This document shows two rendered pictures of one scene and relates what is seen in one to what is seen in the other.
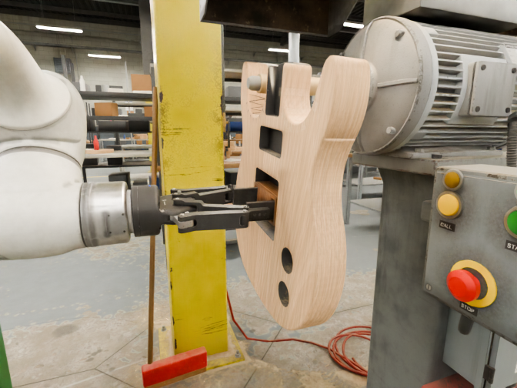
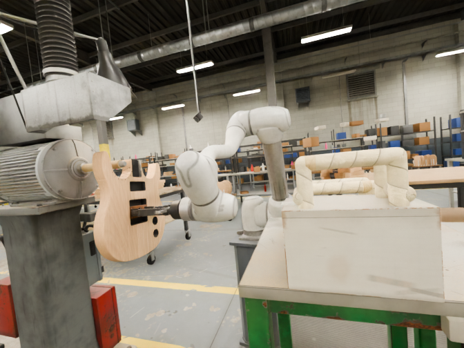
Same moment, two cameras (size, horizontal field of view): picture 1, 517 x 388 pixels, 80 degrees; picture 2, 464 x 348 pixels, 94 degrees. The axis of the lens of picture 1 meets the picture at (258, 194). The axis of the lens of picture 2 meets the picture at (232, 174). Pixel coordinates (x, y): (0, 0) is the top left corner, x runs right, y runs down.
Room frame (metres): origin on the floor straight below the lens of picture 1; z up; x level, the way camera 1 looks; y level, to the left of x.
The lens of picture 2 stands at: (0.97, 0.84, 1.21)
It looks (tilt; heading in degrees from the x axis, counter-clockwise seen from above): 3 degrees down; 217
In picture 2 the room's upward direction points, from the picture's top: 6 degrees counter-clockwise
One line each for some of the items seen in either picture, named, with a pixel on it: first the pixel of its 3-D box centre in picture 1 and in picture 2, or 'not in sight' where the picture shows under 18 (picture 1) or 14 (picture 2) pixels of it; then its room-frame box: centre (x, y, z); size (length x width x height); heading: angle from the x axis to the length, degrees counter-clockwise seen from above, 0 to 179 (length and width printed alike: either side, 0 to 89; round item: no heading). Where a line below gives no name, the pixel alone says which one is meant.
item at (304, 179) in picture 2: not in sight; (304, 185); (0.51, 0.68, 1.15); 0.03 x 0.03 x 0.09
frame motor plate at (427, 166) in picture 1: (448, 158); (41, 204); (0.71, -0.44, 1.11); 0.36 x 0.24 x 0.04; 110
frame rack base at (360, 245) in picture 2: not in sight; (348, 239); (0.43, 0.74, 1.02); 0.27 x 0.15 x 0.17; 110
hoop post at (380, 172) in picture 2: not in sight; (382, 176); (0.37, 0.81, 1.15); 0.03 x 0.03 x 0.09
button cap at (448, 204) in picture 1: (450, 205); not in sight; (0.41, -0.27, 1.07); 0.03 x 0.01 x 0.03; 20
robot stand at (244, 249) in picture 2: not in sight; (259, 285); (-0.26, 0.05, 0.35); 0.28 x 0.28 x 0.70; 12
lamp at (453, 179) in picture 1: (451, 179); not in sight; (0.41, -0.26, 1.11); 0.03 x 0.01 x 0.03; 20
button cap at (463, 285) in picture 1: (468, 284); not in sight; (0.37, -0.27, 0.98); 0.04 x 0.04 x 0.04; 20
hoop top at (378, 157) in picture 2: not in sight; (346, 159); (0.48, 0.76, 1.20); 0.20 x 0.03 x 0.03; 109
